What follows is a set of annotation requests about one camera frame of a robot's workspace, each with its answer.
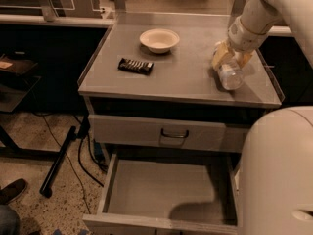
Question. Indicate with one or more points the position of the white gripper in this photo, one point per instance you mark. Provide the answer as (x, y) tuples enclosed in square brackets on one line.
[(242, 36)]

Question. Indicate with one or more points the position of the clear plastic water bottle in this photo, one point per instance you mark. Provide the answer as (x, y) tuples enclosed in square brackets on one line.
[(230, 75)]

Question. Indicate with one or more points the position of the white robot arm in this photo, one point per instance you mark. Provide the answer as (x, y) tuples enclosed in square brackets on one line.
[(276, 167)]

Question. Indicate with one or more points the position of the grey drawer cabinet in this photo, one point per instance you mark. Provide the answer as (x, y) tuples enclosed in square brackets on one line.
[(181, 86)]

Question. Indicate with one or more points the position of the open middle drawer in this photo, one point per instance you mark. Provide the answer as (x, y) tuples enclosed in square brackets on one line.
[(184, 195)]

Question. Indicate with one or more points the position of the white paper bowl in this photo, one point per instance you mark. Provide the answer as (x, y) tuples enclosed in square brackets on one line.
[(159, 40)]

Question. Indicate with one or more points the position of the dark striped snack bar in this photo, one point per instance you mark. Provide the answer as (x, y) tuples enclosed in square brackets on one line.
[(135, 66)]

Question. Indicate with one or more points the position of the dark side table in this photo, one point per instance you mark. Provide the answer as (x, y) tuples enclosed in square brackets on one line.
[(16, 82)]

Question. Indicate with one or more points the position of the black metal stand leg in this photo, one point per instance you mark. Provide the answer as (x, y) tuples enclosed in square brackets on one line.
[(46, 188)]

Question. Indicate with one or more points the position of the brown shoe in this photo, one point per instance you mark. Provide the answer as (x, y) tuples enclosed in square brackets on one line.
[(12, 190)]

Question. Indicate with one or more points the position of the blue jeans leg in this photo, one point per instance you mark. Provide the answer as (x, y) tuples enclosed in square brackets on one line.
[(9, 221)]

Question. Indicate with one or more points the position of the closed top drawer with handle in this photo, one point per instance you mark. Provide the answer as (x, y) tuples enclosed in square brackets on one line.
[(168, 133)]

